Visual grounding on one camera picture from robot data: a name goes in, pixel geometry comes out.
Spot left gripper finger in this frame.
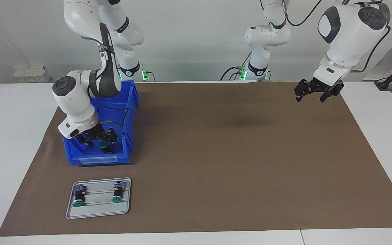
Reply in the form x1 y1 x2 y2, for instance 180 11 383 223
320 86 342 103
294 80 315 102

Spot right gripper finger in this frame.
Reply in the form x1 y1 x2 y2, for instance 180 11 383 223
99 128 118 154
76 133 94 149

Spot blue plastic storage bin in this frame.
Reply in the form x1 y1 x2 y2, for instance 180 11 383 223
63 80 139 166

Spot grey metal tray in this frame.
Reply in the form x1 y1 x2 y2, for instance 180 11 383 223
66 177 131 220

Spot white cardboard boxes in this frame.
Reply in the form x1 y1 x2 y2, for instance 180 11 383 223
13 66 52 83

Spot brown table mat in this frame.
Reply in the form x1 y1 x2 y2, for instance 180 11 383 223
0 81 392 237

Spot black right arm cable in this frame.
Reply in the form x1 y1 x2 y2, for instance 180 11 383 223
80 36 129 126

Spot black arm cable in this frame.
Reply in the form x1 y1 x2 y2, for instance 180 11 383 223
80 36 129 126
261 0 391 73

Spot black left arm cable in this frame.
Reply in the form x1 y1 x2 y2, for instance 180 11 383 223
261 0 391 73

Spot black base cable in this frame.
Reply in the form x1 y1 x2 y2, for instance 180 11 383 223
220 51 252 81

